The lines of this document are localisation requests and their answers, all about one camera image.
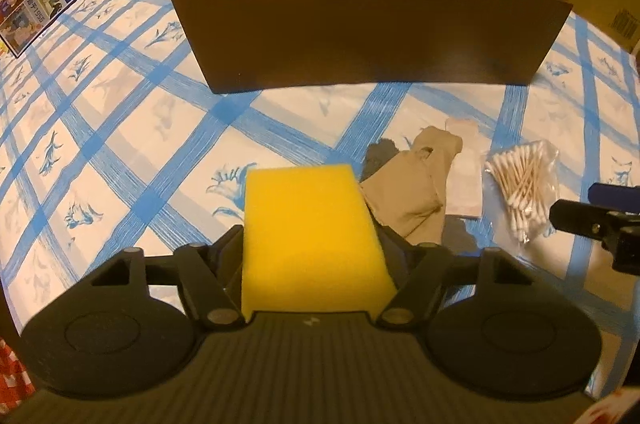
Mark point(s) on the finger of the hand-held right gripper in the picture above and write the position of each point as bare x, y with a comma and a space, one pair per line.
580, 216
615, 194

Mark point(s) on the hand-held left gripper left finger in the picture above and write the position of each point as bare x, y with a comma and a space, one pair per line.
227, 254

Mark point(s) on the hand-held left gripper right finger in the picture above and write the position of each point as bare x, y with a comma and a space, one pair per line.
400, 269

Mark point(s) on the yellow sponge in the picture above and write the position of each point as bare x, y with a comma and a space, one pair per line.
310, 244

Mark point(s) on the beige sock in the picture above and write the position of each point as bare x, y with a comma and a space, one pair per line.
405, 184

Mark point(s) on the brown cardboard box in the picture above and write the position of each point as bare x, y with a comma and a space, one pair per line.
350, 34

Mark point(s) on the clear bag of cotton swabs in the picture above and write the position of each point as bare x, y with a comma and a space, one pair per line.
520, 179

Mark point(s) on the blue checked bedsheet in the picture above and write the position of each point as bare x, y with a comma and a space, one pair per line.
150, 104

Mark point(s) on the red checked cloth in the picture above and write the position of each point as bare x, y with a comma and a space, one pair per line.
10, 374

